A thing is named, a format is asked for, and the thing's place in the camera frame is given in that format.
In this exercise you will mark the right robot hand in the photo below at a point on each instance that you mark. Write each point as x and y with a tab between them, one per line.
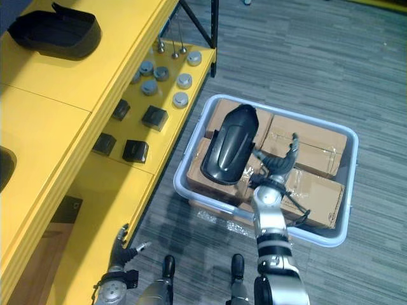
281	163

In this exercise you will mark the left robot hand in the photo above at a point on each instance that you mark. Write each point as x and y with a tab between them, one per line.
119	255

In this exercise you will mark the black plastic housing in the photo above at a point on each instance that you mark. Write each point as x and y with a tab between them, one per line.
5	168
54	35
229	143

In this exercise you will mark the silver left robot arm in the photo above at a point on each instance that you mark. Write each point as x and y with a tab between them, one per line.
111	290

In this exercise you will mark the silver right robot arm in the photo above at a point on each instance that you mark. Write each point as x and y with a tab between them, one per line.
270	222

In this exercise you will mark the yellow metal shelf unit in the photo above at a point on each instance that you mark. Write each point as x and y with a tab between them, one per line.
47	127

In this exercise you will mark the brown cardboard box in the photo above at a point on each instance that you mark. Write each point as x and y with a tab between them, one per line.
194	171
264	122
318	200
311	143

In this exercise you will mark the silver left robot leg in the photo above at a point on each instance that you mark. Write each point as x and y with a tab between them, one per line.
159	286

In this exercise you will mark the silver robot leg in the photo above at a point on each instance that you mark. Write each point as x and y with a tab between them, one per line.
159	286
238	279

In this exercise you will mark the grey plastic bin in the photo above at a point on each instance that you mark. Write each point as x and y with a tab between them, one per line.
348	178

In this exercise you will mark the small black box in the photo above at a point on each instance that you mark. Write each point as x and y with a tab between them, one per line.
135	151
67	209
104	144
154	118
121	109

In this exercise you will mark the silver round metal part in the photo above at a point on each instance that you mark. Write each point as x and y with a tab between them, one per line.
135	78
184	80
180	99
149	87
194	58
147	68
161	73

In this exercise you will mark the silver right robot leg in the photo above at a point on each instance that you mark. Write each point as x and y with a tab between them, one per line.
238	279

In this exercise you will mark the metal rod with ball end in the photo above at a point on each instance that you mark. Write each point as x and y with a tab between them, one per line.
183	49
160	47
175	54

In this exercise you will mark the black shelf frame upright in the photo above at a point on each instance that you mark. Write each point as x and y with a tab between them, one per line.
213	31

